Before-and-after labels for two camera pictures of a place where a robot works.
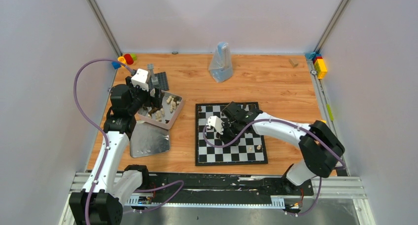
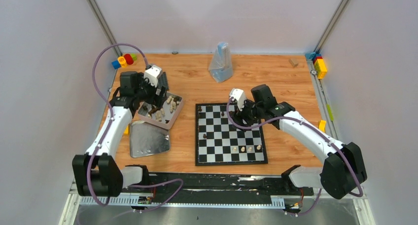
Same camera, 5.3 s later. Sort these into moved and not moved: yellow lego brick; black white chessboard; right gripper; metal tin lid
Moved: right gripper
Not moved: black white chessboard; metal tin lid; yellow lego brick
